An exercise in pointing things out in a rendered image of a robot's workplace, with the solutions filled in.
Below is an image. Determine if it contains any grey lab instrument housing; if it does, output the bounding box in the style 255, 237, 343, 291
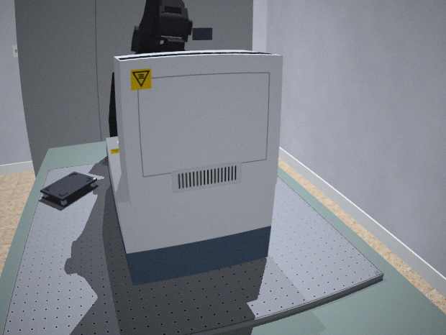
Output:
106, 50, 283, 285

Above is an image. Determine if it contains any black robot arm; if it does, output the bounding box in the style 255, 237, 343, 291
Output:
131, 0, 193, 55

